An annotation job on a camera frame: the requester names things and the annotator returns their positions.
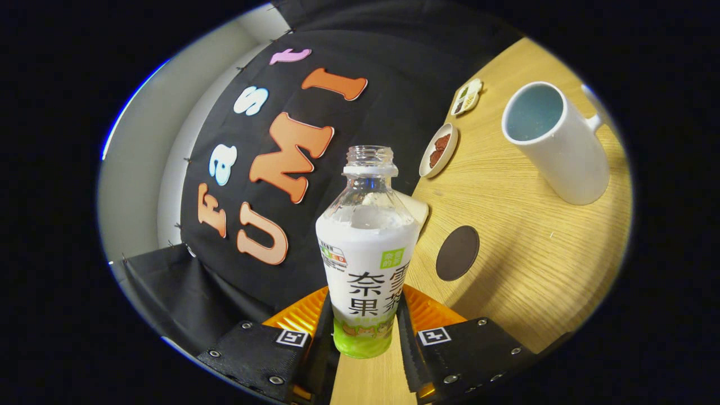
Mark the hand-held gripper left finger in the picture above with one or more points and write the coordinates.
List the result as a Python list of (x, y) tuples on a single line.
[(322, 360)]

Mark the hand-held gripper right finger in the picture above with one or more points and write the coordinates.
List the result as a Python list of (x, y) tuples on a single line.
[(408, 360)]

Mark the clear juice bottle white label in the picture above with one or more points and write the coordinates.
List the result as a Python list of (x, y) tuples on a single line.
[(365, 253)]

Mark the dark brown round coaster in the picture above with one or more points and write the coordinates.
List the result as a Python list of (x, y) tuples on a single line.
[(457, 253)]

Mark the white cup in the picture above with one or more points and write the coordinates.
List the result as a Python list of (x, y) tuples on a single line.
[(568, 163)]

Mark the white toaster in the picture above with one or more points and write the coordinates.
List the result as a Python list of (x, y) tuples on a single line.
[(419, 211)]

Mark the wooden table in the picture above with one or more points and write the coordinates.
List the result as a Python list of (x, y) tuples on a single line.
[(534, 253)]

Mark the white dish with brown food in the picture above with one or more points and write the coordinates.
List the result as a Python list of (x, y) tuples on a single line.
[(428, 167)]

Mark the white divided snack dish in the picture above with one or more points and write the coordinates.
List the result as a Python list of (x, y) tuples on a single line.
[(467, 98)]

